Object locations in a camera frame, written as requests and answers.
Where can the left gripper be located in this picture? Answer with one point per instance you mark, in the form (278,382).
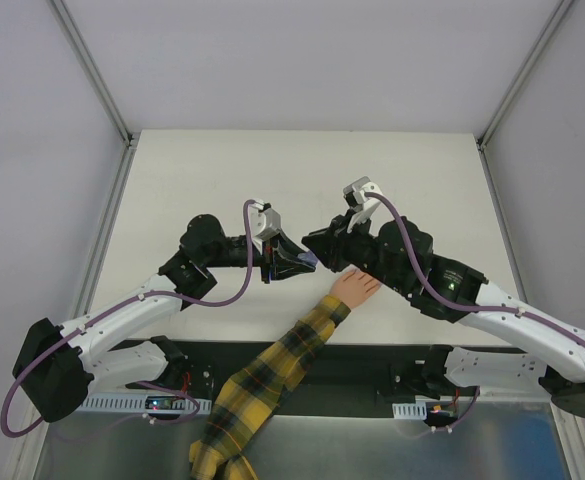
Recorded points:
(269,263)

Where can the left aluminium frame post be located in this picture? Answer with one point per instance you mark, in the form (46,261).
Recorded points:
(80,48)

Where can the right aluminium frame post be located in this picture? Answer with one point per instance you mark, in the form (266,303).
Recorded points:
(550,28)

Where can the aluminium frame post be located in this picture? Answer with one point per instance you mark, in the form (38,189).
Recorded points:
(550,28)
(80,48)

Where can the yellow plaid sleeve forearm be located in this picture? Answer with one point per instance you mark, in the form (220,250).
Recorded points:
(250,397)

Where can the white cable duct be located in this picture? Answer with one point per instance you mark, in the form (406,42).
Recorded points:
(410,411)
(143,403)

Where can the right white cable duct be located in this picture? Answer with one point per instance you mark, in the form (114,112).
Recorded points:
(410,411)

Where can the left white cable duct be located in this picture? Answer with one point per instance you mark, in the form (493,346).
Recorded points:
(143,403)

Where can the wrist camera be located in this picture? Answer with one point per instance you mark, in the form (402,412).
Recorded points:
(361,206)
(264,222)

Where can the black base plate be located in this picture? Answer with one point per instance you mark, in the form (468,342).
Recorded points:
(349,381)

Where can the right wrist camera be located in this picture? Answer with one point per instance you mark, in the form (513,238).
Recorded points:
(361,206)

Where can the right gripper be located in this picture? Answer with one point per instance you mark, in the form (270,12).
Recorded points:
(345,240)

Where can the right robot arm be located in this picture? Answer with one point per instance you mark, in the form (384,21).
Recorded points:
(548,354)

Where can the mannequin hand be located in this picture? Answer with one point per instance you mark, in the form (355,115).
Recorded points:
(354,288)

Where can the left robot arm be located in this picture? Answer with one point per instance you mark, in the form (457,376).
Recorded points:
(59,366)

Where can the purple nail polish bottle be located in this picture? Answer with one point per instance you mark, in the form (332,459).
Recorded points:
(308,258)

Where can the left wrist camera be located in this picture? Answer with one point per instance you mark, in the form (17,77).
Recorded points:
(264,222)

